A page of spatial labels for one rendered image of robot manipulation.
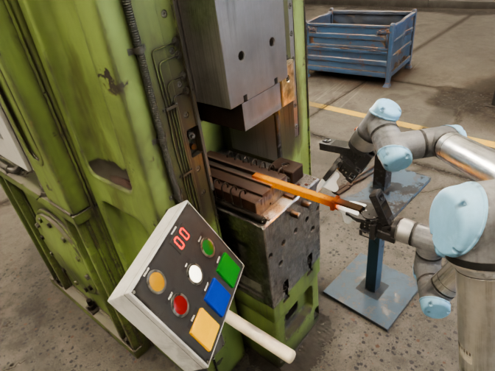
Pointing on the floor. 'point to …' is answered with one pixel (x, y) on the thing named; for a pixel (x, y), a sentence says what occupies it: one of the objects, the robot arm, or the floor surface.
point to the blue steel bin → (361, 42)
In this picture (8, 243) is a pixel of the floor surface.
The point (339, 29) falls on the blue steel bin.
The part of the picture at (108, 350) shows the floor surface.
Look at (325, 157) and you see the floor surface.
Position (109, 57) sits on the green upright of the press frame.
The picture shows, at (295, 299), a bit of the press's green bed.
